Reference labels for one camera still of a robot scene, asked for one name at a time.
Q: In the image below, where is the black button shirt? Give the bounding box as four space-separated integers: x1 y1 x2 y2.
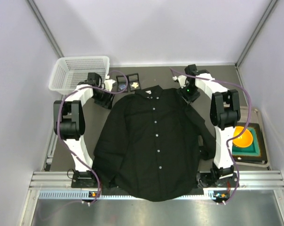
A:
93 86 216 202

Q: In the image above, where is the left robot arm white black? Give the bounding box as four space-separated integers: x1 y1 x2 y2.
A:
53 73 116 182

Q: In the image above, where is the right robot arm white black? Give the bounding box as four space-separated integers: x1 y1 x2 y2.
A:
171 65 241 183

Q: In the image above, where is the black box gold brooch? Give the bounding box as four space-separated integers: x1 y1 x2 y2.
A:
127 73 141 92

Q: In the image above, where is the white perforated plastic basket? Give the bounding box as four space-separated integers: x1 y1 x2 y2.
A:
48 56 110 95

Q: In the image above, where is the metal tray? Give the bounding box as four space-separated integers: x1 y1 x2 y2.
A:
232 108 269 168

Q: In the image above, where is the orange bowl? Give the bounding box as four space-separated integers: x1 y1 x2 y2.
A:
233 126 253 148

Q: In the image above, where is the green black mat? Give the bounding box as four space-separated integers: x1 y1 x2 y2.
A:
232 123 268 164

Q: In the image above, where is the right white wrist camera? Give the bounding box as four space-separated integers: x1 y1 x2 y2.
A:
173 75 187 89

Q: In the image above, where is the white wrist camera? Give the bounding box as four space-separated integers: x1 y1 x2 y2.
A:
103 75 117 92
173 75 187 89

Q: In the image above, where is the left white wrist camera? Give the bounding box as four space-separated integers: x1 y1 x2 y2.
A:
103 75 117 92

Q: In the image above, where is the aluminium rail frame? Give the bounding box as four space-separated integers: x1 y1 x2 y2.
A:
18 170 284 226

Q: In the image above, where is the grey slotted cable duct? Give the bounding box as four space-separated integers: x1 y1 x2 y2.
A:
39 190 229 200

